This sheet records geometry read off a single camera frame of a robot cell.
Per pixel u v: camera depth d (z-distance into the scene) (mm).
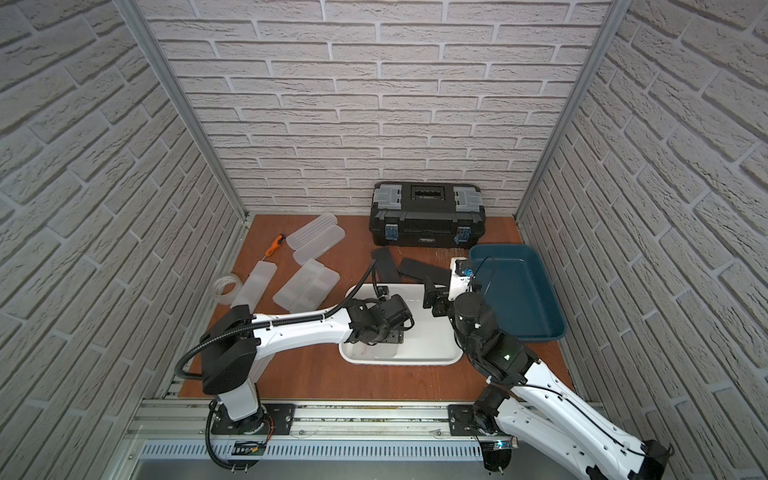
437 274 1057
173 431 725
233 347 445
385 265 1024
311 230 1132
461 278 577
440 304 610
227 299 941
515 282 1111
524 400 488
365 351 833
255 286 969
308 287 971
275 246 1070
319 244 1100
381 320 621
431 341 869
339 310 552
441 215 981
